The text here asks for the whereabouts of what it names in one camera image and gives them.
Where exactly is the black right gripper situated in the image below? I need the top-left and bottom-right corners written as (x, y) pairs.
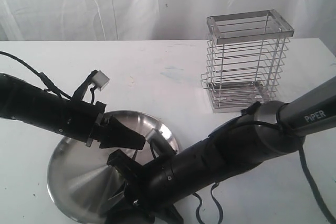
top-left (104, 149), bottom-right (189, 223)

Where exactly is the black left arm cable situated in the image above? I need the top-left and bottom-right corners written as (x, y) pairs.
top-left (0, 50), bottom-right (71, 101)

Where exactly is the white backdrop curtain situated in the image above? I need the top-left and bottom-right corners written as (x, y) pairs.
top-left (1, 0), bottom-right (335, 48)

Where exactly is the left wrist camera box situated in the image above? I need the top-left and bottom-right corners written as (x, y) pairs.
top-left (71, 70), bottom-right (110, 104)

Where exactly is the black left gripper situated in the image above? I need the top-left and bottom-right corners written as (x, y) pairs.
top-left (60, 101), bottom-right (145, 150)

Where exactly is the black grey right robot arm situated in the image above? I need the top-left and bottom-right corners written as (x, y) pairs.
top-left (106, 78), bottom-right (335, 223)

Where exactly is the metal wire utensil rack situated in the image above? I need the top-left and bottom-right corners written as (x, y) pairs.
top-left (201, 9), bottom-right (295, 113)

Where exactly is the round stainless steel plate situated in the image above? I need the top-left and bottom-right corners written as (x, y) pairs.
top-left (47, 110), bottom-right (180, 223)

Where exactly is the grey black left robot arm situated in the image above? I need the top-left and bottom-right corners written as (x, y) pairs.
top-left (1, 73), bottom-right (145, 150)

